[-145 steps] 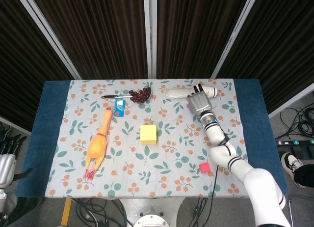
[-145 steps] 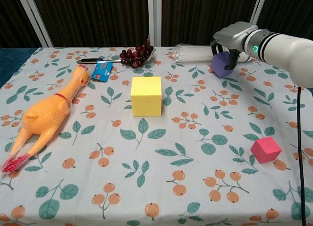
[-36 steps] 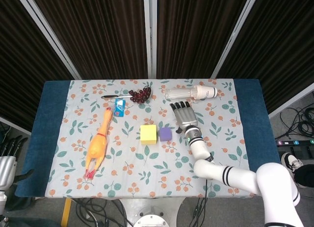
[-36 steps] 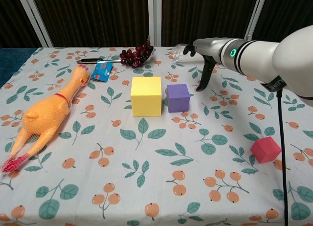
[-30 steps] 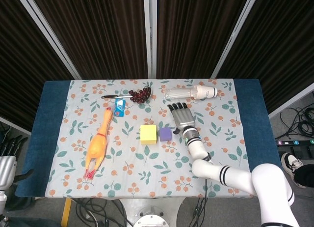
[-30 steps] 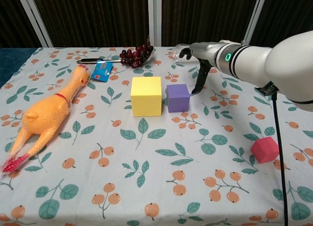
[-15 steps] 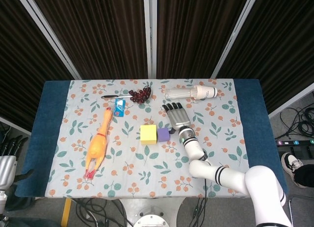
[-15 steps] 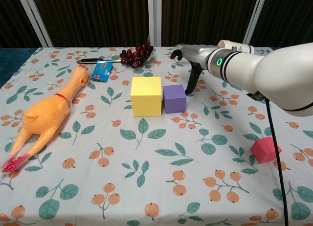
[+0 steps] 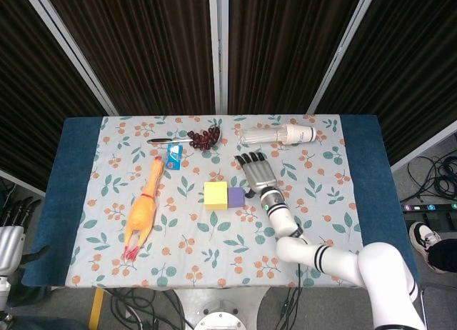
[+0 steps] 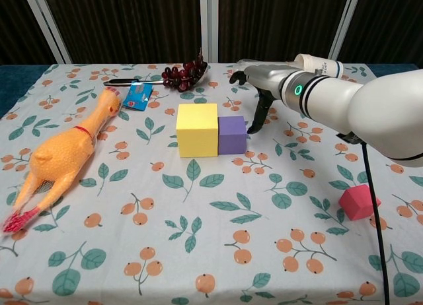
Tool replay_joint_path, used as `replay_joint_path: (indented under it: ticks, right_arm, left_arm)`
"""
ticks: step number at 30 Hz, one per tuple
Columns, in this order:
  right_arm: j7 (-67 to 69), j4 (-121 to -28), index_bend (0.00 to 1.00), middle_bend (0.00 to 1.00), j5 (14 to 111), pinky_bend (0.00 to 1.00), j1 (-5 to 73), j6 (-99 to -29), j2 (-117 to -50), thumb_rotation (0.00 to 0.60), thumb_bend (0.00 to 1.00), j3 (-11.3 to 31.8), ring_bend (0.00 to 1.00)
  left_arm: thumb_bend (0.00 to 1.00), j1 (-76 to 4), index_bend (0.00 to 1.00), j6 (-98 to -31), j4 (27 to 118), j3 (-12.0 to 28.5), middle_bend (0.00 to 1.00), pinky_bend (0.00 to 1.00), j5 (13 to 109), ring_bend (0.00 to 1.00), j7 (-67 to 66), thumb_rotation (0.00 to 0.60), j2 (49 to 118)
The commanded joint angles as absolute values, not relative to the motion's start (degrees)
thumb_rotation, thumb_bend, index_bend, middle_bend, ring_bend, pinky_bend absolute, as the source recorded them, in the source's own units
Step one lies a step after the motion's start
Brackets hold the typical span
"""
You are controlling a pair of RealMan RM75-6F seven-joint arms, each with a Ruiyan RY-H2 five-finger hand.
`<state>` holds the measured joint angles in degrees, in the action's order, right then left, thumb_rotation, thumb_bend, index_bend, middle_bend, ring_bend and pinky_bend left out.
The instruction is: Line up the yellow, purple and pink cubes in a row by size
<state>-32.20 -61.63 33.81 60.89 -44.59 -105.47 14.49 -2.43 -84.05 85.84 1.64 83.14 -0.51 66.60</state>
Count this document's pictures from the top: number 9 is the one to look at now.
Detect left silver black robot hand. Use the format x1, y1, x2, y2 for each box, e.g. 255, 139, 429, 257
0, 196, 51, 278

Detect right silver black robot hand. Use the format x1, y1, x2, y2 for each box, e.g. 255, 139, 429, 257
234, 151, 279, 199

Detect medium purple cube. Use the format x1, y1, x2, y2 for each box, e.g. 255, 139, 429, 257
227, 186, 246, 209

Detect large yellow cube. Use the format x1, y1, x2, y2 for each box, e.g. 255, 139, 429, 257
204, 181, 229, 211

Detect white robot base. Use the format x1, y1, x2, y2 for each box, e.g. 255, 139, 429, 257
174, 288, 272, 330

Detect white paper cup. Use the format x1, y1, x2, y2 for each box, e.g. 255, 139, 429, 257
281, 123, 317, 146

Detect dark red grape bunch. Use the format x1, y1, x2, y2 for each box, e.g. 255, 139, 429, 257
187, 126, 221, 151

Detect blue felt table cover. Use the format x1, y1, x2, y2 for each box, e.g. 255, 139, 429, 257
21, 115, 419, 288

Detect blue snack packet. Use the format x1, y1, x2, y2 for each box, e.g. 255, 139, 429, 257
166, 144, 184, 171

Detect floral patterned tablecloth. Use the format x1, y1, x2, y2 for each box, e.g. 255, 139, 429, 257
65, 114, 371, 288

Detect yellow strip under table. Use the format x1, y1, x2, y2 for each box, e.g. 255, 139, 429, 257
88, 288, 105, 328

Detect yellow rubber chicken toy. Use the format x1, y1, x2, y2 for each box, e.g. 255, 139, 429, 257
123, 156, 166, 262

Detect black power strip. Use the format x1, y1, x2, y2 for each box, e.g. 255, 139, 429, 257
402, 201, 457, 212

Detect white black sneaker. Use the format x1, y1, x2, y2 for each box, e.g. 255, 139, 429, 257
408, 221, 442, 263

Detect black trouser leg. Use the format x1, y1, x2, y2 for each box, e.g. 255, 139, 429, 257
427, 238, 457, 274

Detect grey partition bottom rail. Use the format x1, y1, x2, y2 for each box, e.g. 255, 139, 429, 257
391, 121, 457, 172
0, 169, 46, 197

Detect metal spoon black handle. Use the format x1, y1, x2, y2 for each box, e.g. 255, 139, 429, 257
146, 126, 224, 149

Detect grey partition post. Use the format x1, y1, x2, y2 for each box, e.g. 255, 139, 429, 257
19, 0, 119, 116
306, 0, 379, 114
209, 0, 229, 115

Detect black cables under table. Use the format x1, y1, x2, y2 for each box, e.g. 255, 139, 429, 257
106, 288, 194, 330

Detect black floor cable bundle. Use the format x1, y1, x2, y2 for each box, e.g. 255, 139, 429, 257
406, 154, 457, 202

